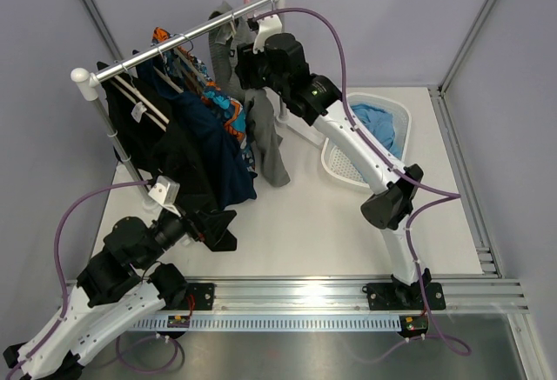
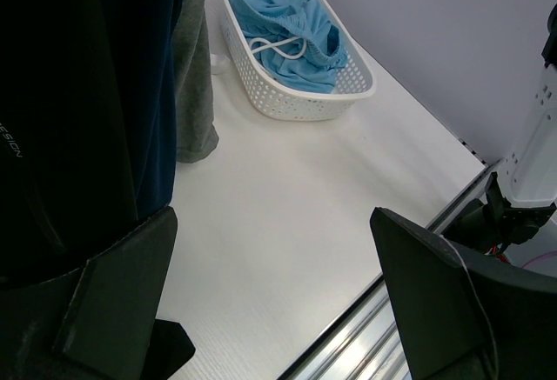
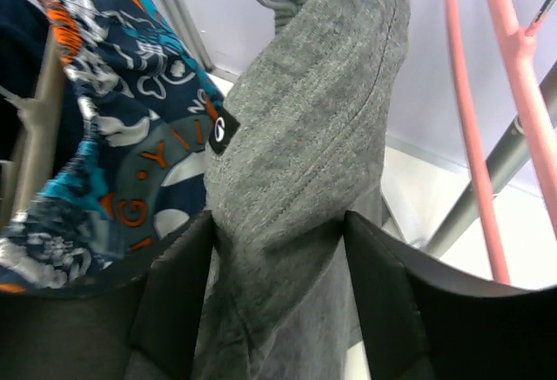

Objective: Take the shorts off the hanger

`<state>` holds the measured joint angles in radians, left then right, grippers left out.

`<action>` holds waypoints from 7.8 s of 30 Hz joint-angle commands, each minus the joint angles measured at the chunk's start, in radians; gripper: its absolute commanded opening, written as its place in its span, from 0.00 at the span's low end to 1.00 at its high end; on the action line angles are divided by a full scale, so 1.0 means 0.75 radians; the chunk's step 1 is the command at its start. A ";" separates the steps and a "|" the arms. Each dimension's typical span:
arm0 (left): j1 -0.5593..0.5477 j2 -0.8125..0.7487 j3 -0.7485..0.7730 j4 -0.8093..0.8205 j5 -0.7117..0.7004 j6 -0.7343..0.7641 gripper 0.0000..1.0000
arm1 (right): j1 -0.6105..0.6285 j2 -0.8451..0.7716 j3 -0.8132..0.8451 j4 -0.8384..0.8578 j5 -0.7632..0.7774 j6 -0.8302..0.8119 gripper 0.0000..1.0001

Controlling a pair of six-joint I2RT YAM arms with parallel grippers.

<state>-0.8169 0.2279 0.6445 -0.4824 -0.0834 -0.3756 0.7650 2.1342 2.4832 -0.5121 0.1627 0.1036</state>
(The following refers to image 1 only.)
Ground grey knit shorts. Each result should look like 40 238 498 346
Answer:
208 17 291 188

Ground white slotted cable duct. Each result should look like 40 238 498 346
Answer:
129 314 401 333

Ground white perforated basket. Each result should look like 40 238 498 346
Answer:
316 92 412 191

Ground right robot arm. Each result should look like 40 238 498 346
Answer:
235 33 431 310

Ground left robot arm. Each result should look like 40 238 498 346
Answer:
3 210 236 379

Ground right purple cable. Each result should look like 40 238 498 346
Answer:
256 7 473 363

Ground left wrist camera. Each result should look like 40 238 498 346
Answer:
148 176 180 217

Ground patterned navy orange shorts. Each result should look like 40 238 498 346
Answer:
150 27 259 181

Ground black garment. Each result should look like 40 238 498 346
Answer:
106 74 225 213

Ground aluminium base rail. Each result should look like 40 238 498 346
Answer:
186 276 529 315

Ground silver clothes rack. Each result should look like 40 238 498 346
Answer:
70 0 286 212

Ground wooden hanger with black garment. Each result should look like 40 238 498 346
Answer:
103 77 170 132

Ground light blue shorts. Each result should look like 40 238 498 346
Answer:
351 103 401 158

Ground wooden hanger with patterned shorts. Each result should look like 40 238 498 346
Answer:
159 46 211 97

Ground navy blue garment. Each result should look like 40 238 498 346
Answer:
174 91 257 209

